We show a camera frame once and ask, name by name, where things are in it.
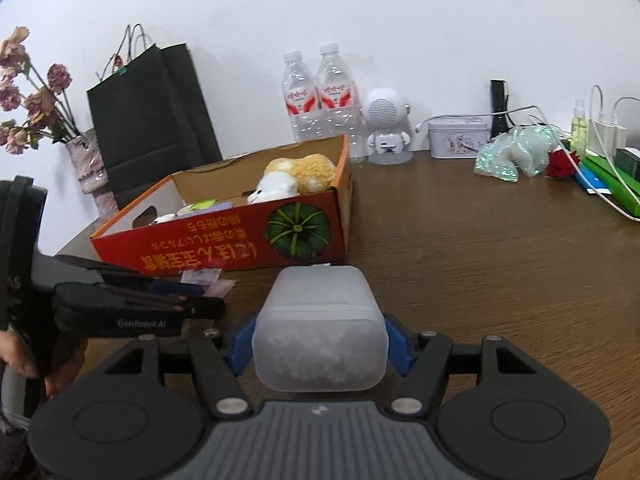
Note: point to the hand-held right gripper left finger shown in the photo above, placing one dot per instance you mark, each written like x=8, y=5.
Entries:
x=241, y=347

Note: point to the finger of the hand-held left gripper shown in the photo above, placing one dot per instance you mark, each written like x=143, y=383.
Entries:
x=172, y=288
x=205, y=307

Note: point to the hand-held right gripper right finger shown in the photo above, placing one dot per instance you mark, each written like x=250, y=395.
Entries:
x=400, y=347

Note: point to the small clear pink sachet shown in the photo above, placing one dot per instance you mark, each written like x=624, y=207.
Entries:
x=202, y=277

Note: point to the red cardboard box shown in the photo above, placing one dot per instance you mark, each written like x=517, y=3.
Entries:
x=215, y=250

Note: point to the translucent white plastic box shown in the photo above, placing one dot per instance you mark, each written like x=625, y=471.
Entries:
x=320, y=330

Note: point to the green tissue packet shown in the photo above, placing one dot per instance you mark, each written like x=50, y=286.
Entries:
x=200, y=205

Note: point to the blue-purple linen pouch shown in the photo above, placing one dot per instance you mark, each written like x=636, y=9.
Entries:
x=225, y=205

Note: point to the white and tan plush hamster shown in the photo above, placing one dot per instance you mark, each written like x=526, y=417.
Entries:
x=295, y=177

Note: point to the person's left hand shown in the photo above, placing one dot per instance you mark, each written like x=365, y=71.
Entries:
x=17, y=355

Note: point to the mottled purple ceramic vase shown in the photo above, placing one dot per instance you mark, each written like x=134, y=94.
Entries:
x=90, y=165

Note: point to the black paper bag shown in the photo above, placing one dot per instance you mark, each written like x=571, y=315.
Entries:
x=150, y=125

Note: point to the pale tin box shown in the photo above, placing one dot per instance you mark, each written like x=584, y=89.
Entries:
x=457, y=140

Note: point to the clear water bottle red label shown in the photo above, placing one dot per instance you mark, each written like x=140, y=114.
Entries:
x=300, y=100
x=340, y=100

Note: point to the dried pink flowers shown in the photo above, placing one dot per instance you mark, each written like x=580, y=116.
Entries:
x=37, y=102

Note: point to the bag of pale green beads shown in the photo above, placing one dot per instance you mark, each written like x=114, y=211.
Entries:
x=520, y=152

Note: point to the white robot-shaped speaker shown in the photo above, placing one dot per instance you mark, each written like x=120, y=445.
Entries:
x=386, y=115

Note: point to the red rose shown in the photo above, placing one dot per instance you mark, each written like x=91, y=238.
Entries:
x=562, y=165

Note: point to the blue flat packet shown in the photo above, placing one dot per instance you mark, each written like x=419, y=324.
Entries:
x=592, y=182

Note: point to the black flashlight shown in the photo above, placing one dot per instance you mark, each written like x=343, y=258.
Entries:
x=499, y=105

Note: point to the long green box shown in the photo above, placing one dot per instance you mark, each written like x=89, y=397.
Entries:
x=615, y=185

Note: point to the small clear spray bottle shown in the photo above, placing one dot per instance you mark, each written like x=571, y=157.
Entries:
x=580, y=132

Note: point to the white charger block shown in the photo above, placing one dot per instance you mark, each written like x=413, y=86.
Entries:
x=607, y=139

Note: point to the dark green box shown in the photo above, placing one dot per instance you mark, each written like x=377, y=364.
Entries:
x=629, y=162

